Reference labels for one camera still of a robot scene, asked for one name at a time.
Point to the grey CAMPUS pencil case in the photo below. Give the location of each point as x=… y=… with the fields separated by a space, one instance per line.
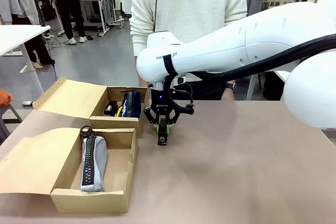
x=93 y=161

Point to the black trousers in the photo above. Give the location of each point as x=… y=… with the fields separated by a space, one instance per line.
x=207 y=90

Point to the black wristwatch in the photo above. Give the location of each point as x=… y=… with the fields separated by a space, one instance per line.
x=231 y=85

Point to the black stapler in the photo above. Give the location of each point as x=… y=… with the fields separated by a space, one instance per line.
x=163 y=134

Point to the person in white sweater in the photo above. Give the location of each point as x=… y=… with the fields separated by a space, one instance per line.
x=189 y=3

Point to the person's left hand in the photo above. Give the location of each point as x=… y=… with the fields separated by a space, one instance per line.
x=228 y=95

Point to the white table with slanted leg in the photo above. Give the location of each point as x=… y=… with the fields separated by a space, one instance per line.
x=18 y=37

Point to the wood-topped workbench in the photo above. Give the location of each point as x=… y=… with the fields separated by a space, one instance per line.
x=92 y=1

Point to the orange cloth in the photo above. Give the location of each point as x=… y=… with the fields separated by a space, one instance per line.
x=5 y=97

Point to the person in yellow shirt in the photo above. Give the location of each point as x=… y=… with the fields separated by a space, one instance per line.
x=69 y=3

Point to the small cardboard box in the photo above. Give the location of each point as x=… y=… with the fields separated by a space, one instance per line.
x=78 y=100

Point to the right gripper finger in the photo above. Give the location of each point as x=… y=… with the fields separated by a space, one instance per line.
x=151 y=116
x=175 y=116

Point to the yellow utility knife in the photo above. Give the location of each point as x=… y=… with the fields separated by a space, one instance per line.
x=119 y=111

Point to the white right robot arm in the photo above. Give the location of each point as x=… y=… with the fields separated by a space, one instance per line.
x=236 y=43

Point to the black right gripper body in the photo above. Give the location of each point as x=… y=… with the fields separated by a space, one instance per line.
x=161 y=102

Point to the navy CAMPUS pencil case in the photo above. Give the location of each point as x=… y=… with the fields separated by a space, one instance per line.
x=132 y=103

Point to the bystander in dark trousers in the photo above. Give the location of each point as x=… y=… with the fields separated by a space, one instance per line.
x=39 y=45

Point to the large cardboard box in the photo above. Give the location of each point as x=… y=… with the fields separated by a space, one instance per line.
x=34 y=161

